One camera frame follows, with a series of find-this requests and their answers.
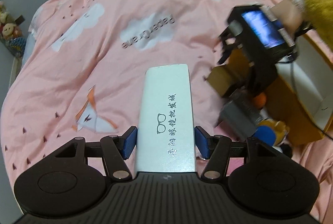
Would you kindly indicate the white glasses case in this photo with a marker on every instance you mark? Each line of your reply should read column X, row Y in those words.
column 165, row 139

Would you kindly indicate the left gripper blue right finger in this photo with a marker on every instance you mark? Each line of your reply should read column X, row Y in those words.
column 216, row 149

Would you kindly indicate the small brown cardboard box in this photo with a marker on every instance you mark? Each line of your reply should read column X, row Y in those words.
column 232, row 75

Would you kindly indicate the pink cloud-print duvet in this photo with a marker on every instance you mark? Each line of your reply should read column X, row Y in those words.
column 84, row 81

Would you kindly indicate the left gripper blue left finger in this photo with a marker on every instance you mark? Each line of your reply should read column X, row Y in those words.
column 117, row 149

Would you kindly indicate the yellow fuzzy sleeve forearm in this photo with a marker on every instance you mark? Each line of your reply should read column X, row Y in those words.
column 319, row 14

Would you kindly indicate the orange storage box white inside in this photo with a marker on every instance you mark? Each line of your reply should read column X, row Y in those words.
column 301, row 96

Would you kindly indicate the orange crochet ball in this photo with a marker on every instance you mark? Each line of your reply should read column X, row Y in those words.
column 259, row 101

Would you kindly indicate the right hand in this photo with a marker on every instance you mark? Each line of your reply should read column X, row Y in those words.
column 289, row 15

